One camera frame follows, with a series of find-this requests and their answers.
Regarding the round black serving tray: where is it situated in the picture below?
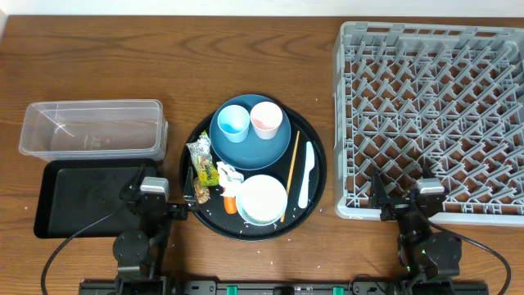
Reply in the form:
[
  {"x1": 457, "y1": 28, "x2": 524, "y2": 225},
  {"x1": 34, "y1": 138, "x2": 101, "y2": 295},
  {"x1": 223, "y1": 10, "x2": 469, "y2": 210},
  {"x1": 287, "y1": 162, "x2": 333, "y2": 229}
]
[{"x1": 187, "y1": 107, "x2": 327, "y2": 241}]

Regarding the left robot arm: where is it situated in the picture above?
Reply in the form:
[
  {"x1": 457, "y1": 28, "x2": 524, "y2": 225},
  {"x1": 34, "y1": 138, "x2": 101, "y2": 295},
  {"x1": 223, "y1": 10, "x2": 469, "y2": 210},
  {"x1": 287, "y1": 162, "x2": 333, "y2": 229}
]
[{"x1": 113, "y1": 166, "x2": 199, "y2": 295}]

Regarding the black rectangular tray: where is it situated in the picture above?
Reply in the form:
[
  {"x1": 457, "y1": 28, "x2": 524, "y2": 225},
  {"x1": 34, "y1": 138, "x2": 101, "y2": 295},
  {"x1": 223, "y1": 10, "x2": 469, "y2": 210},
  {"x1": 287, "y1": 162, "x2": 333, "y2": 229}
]
[{"x1": 34, "y1": 159, "x2": 158, "y2": 239}]

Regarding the pink cup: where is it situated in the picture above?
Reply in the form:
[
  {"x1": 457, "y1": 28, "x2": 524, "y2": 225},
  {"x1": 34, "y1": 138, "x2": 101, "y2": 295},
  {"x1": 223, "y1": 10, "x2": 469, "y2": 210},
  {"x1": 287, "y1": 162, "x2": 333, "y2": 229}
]
[{"x1": 250, "y1": 102, "x2": 283, "y2": 140}]

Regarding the white tissue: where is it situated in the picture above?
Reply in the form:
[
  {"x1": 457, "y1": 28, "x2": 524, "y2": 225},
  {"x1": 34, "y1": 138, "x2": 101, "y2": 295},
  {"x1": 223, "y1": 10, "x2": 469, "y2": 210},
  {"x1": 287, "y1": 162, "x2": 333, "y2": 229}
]
[{"x1": 216, "y1": 161, "x2": 244, "y2": 197}]

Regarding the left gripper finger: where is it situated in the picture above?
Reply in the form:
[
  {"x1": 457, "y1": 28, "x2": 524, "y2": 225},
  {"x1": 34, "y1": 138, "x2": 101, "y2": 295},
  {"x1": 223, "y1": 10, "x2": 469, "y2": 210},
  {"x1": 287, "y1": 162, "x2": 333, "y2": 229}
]
[
  {"x1": 183, "y1": 166, "x2": 199, "y2": 211},
  {"x1": 119, "y1": 164, "x2": 145, "y2": 200}
]

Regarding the white plastic knife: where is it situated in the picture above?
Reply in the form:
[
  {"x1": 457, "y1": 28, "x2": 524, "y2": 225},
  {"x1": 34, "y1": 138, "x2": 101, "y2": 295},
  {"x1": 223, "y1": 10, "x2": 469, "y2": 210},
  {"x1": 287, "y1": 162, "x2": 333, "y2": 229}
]
[{"x1": 298, "y1": 142, "x2": 315, "y2": 209}]

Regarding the light blue cup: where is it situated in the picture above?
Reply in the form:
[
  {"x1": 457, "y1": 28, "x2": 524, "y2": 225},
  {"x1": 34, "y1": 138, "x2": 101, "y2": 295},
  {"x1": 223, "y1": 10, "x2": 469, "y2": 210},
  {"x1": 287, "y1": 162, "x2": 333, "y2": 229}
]
[{"x1": 218, "y1": 105, "x2": 251, "y2": 143}]

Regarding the wooden chopstick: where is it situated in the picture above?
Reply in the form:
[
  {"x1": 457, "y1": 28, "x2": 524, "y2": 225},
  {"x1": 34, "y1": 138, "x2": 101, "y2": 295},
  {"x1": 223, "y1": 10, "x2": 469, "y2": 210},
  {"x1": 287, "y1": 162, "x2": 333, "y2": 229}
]
[{"x1": 280, "y1": 130, "x2": 300, "y2": 223}]

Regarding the dark blue plate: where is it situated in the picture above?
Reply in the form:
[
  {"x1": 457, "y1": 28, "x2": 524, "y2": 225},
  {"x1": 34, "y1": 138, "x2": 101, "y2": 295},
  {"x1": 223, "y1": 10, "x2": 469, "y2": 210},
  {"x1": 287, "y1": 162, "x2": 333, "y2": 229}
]
[{"x1": 209, "y1": 94, "x2": 291, "y2": 170}]

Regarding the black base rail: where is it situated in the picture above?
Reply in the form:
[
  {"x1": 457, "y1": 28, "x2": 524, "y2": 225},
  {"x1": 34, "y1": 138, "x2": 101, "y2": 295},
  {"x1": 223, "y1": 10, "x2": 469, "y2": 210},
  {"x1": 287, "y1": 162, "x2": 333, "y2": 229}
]
[{"x1": 78, "y1": 279, "x2": 490, "y2": 295}]

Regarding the grey dishwasher rack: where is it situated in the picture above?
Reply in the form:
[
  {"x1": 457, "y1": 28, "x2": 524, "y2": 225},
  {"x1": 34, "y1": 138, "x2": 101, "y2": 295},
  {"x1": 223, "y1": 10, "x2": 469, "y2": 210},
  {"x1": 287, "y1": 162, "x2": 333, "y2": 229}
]
[{"x1": 332, "y1": 22, "x2": 523, "y2": 227}]

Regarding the orange carrot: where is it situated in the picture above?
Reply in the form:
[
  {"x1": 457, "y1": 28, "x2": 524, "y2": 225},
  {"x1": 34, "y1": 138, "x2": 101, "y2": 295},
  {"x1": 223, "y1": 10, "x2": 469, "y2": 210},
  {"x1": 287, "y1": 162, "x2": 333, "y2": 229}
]
[{"x1": 224, "y1": 197, "x2": 237, "y2": 215}]

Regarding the light blue rice bowl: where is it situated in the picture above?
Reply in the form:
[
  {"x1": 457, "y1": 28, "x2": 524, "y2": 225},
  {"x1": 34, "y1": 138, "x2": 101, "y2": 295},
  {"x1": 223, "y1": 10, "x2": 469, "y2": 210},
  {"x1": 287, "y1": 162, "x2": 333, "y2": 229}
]
[{"x1": 236, "y1": 175, "x2": 287, "y2": 226}]

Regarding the clear plastic bin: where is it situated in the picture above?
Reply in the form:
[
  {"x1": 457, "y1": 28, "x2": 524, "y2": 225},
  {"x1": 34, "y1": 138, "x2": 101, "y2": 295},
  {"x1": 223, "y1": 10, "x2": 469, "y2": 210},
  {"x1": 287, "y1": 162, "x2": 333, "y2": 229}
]
[{"x1": 19, "y1": 99, "x2": 169, "y2": 161}]

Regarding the green snack wrapper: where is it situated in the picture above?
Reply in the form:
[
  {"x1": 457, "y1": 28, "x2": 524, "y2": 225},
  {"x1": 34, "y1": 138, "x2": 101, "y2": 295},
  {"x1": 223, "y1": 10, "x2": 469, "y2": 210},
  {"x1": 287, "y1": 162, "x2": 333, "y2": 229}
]
[{"x1": 186, "y1": 131, "x2": 219, "y2": 187}]

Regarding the dried brown mushroom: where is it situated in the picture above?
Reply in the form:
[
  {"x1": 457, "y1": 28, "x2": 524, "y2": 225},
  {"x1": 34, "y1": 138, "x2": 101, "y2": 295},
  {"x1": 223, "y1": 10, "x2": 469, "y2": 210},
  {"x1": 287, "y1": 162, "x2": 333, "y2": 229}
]
[{"x1": 192, "y1": 177, "x2": 210, "y2": 204}]

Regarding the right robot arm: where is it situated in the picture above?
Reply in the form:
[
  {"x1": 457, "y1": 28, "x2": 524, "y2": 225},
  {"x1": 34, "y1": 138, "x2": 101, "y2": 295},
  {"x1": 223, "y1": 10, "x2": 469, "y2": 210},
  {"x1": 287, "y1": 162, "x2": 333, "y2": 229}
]
[{"x1": 369, "y1": 168, "x2": 462, "y2": 294}]

